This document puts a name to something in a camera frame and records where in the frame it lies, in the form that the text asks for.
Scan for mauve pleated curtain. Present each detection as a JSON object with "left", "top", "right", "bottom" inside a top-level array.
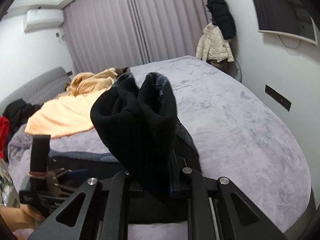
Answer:
[{"left": 63, "top": 0, "right": 210, "bottom": 73}]

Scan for black wall plate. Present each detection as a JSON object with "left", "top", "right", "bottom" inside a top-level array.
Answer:
[{"left": 265, "top": 85, "right": 292, "bottom": 112}]

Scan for black phone on gripper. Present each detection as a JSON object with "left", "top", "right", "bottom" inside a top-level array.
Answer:
[{"left": 29, "top": 135, "right": 50, "bottom": 178}]

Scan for grey quilted headboard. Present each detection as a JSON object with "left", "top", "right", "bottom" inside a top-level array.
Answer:
[{"left": 1, "top": 67, "right": 71, "bottom": 114}]

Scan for peach fleece garment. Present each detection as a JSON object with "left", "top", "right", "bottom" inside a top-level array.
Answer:
[{"left": 24, "top": 89, "right": 106, "bottom": 139}]

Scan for red garment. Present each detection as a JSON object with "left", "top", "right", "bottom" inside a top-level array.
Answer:
[{"left": 0, "top": 116, "right": 10, "bottom": 159}]

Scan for black hanging jacket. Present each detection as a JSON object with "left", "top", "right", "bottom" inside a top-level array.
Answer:
[{"left": 207, "top": 0, "right": 236, "bottom": 40}]

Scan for lilac plush bed blanket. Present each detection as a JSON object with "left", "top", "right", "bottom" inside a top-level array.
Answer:
[{"left": 7, "top": 55, "right": 313, "bottom": 240}]

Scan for black pants with patterned lining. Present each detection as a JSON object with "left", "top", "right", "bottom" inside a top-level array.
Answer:
[{"left": 48, "top": 72, "right": 201, "bottom": 224}]

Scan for wall-mounted curved television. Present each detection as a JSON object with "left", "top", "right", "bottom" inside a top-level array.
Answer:
[{"left": 253, "top": 0, "right": 318, "bottom": 45}]

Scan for black clothes pile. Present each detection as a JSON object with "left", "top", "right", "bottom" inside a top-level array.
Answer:
[{"left": 3, "top": 99, "right": 42, "bottom": 134}]

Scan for tan striped shirt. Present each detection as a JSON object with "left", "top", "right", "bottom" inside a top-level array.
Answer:
[{"left": 66, "top": 67, "right": 131, "bottom": 96}]

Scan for lilac crumpled garment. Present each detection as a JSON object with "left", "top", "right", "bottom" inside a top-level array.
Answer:
[{"left": 8, "top": 124, "right": 33, "bottom": 163}]

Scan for white air conditioner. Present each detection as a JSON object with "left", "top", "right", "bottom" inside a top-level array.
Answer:
[{"left": 23, "top": 9, "right": 64, "bottom": 33}]

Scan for cream puffer jacket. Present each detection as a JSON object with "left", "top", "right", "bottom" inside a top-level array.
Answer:
[{"left": 195, "top": 23, "right": 235, "bottom": 62}]

